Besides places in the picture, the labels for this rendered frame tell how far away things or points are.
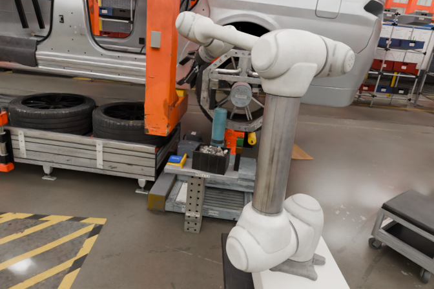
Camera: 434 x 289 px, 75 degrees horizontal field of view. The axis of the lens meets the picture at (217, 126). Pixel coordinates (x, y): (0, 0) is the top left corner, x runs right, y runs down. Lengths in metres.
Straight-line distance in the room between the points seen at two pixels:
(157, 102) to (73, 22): 1.11
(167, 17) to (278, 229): 1.33
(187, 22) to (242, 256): 0.88
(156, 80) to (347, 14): 1.44
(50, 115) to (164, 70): 1.08
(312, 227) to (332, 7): 1.67
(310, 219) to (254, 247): 0.25
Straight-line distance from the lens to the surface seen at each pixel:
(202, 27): 1.19
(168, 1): 1.80
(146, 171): 2.17
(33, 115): 2.57
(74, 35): 2.66
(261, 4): 2.26
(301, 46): 0.78
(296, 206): 1.06
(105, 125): 2.29
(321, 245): 1.39
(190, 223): 1.87
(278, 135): 0.82
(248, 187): 2.19
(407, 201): 2.17
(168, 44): 1.79
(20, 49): 2.93
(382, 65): 6.82
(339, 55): 0.89
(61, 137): 2.36
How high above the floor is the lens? 1.22
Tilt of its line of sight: 19 degrees down
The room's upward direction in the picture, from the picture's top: 6 degrees clockwise
